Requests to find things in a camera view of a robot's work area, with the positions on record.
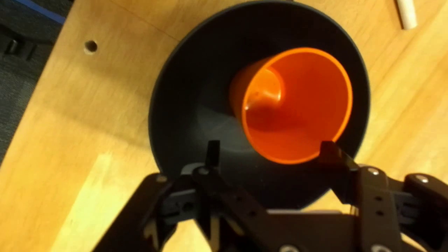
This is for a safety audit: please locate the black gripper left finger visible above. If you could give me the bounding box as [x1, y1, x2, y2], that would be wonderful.
[91, 139, 270, 252]

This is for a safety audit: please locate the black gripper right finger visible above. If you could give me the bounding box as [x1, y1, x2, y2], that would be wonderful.
[318, 140, 448, 252]

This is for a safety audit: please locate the orange plastic cup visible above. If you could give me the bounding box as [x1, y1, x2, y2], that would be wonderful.
[227, 46, 355, 167]

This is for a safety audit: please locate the black bowl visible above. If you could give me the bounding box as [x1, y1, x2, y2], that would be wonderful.
[147, 0, 372, 210]

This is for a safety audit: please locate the wooden mallet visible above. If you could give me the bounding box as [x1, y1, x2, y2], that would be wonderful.
[393, 0, 420, 31]

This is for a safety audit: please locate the blue strip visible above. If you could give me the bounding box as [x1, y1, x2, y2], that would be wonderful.
[12, 0, 67, 25]

